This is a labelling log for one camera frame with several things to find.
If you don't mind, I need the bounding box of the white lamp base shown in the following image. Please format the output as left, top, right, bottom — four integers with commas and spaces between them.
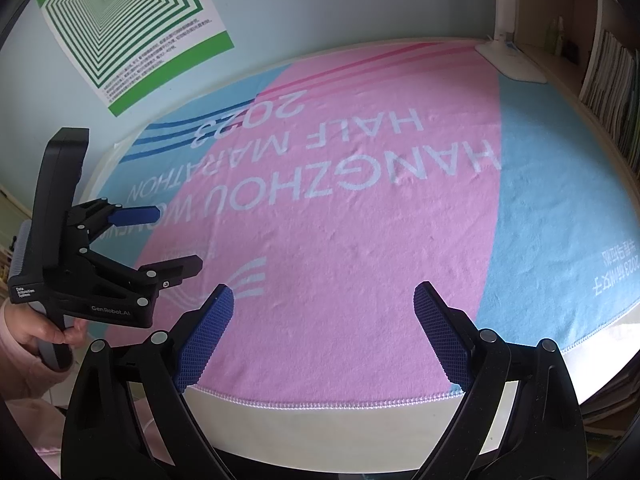
475, 0, 546, 85

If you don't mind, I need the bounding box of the row of upright magazines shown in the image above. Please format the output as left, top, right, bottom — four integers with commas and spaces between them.
579, 29, 640, 161

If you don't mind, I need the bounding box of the person's pink clothing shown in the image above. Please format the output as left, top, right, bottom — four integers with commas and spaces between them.
35, 395, 173, 480

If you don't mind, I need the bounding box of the green bottle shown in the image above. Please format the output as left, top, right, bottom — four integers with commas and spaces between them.
545, 16, 565, 56

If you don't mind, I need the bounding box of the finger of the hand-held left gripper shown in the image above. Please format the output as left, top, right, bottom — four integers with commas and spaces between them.
67, 199, 159, 252
81, 247, 204, 307

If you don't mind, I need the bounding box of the pink and blue printed towel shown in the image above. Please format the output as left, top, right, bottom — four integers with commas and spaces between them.
92, 37, 640, 406

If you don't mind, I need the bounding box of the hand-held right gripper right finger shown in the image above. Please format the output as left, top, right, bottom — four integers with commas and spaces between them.
412, 280, 589, 480

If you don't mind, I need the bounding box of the light wooden bookshelf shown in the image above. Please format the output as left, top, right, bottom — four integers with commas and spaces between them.
495, 0, 640, 461

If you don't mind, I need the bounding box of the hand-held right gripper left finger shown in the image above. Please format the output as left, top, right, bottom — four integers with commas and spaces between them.
60, 282, 236, 480

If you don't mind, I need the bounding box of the green striped wall poster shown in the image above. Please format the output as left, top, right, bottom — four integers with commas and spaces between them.
36, 0, 236, 118

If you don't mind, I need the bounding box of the person's left hand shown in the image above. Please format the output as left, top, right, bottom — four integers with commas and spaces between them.
6, 305, 92, 358

